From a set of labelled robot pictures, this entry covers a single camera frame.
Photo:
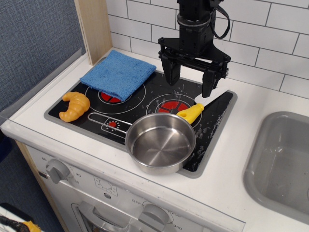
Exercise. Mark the grey right oven knob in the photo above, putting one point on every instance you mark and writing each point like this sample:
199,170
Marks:
154,217

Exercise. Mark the white toy oven front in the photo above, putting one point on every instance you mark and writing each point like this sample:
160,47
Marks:
87,203

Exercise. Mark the black toy stove top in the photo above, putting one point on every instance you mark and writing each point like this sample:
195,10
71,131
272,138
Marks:
154,95

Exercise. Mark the orange plastic croissant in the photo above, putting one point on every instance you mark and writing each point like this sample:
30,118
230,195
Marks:
78,105

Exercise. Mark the blue folded cloth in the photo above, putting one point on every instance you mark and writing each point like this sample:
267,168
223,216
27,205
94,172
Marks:
118,75

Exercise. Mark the grey sink basin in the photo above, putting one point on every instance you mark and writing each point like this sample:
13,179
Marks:
277,172

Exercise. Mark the wooden upright post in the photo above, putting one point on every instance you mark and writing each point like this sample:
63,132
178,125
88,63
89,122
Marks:
95,28

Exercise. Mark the yellow handled white spatula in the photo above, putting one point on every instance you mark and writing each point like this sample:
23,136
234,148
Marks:
191,114

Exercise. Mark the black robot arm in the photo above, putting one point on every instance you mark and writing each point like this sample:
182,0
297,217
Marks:
200,11

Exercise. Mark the yellow black object corner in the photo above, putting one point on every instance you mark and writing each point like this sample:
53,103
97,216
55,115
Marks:
26,226

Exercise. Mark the grey left timer knob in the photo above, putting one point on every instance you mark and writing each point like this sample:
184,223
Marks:
57,170

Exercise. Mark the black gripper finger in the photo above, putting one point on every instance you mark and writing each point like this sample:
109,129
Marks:
171,71
210,80

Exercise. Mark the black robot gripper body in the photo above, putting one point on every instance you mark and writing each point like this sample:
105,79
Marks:
195,49

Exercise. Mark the stainless steel pot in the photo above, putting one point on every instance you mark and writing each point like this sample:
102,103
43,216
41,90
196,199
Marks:
158,143

